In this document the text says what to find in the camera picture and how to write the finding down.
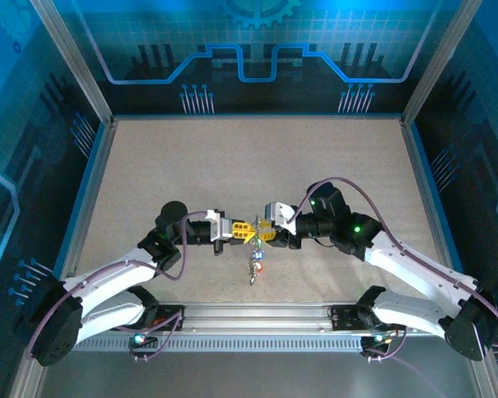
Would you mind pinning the metal keyring with keys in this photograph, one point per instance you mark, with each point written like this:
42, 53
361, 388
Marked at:
256, 257

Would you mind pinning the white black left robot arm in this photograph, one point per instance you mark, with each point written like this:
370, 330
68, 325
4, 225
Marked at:
116, 273

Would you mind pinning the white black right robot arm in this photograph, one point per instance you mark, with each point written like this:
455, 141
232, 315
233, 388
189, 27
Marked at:
411, 265

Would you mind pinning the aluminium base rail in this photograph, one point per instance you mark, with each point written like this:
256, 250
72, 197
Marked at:
257, 317

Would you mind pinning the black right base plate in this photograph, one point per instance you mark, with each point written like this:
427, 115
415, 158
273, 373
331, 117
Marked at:
344, 317

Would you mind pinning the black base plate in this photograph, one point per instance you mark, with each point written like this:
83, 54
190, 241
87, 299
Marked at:
344, 317
170, 315

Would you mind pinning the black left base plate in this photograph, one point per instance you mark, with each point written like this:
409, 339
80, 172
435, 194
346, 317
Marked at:
170, 315

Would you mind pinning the aluminium frame post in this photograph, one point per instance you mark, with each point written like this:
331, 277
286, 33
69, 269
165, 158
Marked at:
435, 62
74, 62

